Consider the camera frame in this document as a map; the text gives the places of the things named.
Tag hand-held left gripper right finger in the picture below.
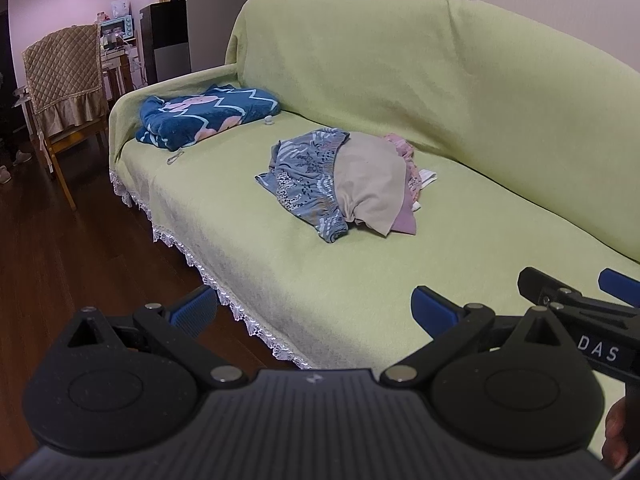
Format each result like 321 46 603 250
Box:
380 285 590 389

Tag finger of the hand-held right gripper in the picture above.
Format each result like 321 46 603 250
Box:
598 268 640 307
517 267 598 312

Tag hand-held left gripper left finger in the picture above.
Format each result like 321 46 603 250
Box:
52 287 250 390

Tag beige garment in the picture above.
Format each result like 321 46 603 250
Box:
332 132 407 237

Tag person's right hand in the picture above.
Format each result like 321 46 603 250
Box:
601 396 632 470

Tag pink floral garment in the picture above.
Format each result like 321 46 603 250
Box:
382 132 423 201

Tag blue floral shorts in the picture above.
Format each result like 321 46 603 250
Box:
255 129 351 244

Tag blue patterned blanket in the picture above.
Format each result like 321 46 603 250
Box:
134 84 281 152

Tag wooden chair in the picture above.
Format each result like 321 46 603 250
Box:
27 67 111 212

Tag wooden table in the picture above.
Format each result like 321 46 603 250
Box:
100 45 138 103

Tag sofa with green cover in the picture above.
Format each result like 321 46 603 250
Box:
107 0 640 413

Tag quilted brown chair cover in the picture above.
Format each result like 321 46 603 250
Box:
21 24 110 138

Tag black refrigerator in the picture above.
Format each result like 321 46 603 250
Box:
139 0 192 87

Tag light blue toaster oven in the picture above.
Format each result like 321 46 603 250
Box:
100 16 137 44

